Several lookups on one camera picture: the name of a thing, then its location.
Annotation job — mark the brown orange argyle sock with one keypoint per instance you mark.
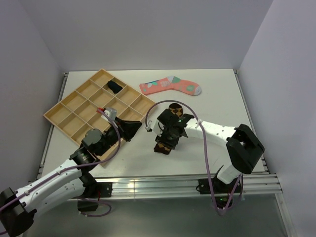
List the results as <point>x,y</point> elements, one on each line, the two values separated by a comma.
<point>178,110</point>

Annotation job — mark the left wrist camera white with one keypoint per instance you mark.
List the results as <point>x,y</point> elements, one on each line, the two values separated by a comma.
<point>107,112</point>

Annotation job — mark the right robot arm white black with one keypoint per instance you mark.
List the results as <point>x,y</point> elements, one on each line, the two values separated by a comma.
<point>243,146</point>

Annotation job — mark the navy ankle sock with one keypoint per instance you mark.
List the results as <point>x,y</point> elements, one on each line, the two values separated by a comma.
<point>114,87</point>

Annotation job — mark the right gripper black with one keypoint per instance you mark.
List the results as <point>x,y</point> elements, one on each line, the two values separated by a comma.
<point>162,139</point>

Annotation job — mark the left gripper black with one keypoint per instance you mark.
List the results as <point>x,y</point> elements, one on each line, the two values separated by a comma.
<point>129,128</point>

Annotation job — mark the wooden compartment tray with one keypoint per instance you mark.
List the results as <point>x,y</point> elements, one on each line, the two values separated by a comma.
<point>76,113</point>

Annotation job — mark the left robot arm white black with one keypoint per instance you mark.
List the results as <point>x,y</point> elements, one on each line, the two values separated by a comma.
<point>71,179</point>

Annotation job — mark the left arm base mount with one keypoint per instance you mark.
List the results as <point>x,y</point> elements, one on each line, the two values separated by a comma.
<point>91,199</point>

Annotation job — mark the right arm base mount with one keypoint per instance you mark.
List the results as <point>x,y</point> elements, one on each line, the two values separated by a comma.
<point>228,190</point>

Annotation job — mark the aluminium frame rail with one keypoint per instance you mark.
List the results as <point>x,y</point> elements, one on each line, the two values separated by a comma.
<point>182,186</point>

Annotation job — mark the pink patterned sock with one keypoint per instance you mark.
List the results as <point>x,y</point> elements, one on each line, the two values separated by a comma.
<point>171,83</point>

